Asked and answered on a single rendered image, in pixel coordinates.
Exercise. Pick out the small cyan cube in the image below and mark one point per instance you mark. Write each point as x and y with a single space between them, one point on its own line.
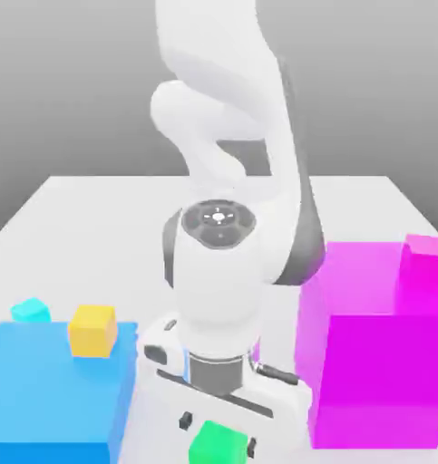
30 311

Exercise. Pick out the small magenta cube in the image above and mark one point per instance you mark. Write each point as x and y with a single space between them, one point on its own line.
425 279

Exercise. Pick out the small yellow cube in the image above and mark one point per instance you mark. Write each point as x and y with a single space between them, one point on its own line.
91 333

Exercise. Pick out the small green cube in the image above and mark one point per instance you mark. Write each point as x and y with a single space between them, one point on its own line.
218 444

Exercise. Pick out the large magenta box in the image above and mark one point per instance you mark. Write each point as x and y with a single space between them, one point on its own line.
378 377

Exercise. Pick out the large blue box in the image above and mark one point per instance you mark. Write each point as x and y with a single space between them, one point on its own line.
51 391

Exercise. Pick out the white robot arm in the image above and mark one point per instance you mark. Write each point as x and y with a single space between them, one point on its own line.
218 282

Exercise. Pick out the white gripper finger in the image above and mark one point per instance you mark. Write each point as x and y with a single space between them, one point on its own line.
185 421
252 448

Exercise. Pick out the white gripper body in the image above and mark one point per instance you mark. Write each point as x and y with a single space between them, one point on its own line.
276 427

